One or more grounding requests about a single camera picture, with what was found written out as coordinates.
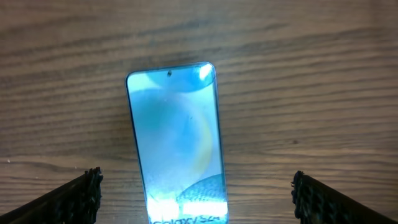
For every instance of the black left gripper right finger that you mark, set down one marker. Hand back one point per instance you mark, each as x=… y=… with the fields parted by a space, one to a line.
x=317 y=203

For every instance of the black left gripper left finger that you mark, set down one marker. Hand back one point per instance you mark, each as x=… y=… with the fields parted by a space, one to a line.
x=76 y=202

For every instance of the blue Samsung Galaxy smartphone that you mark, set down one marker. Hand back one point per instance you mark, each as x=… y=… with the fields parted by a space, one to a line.
x=174 y=114

